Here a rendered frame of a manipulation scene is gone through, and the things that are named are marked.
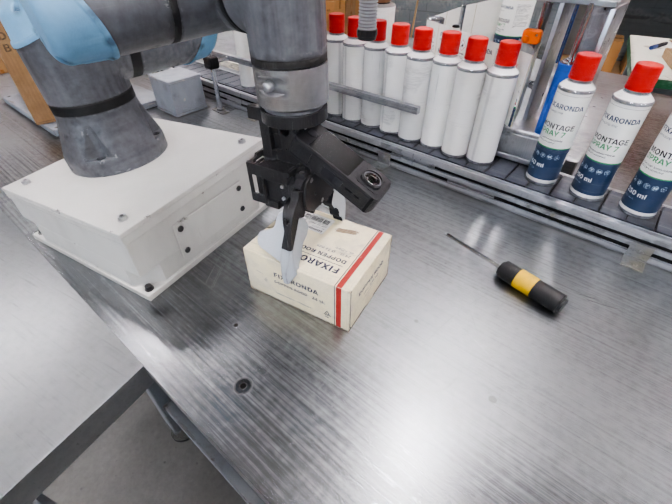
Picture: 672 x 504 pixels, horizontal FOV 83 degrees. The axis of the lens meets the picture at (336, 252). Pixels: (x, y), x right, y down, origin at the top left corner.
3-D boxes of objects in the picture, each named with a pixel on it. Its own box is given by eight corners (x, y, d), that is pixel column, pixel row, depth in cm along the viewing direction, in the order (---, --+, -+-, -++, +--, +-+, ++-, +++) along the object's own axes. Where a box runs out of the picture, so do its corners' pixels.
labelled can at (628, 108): (605, 192, 65) (676, 62, 52) (598, 205, 62) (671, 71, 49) (573, 182, 68) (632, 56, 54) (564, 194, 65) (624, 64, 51)
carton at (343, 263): (387, 274, 57) (392, 235, 52) (348, 332, 49) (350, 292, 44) (298, 240, 63) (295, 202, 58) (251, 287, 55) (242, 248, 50)
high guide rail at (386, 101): (419, 113, 74) (420, 106, 73) (416, 115, 73) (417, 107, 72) (135, 32, 126) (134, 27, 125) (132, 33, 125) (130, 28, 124)
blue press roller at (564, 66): (547, 153, 71) (585, 57, 61) (542, 159, 70) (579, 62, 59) (530, 148, 73) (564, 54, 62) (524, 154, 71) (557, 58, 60)
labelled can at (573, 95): (559, 178, 69) (614, 53, 55) (550, 189, 66) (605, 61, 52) (530, 168, 71) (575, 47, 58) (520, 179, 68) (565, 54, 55)
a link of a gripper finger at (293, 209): (293, 245, 48) (309, 178, 46) (305, 250, 47) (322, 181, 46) (271, 248, 44) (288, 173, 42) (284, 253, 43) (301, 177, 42)
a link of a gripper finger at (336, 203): (321, 201, 60) (299, 170, 52) (354, 212, 58) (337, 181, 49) (312, 219, 59) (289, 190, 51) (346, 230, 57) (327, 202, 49)
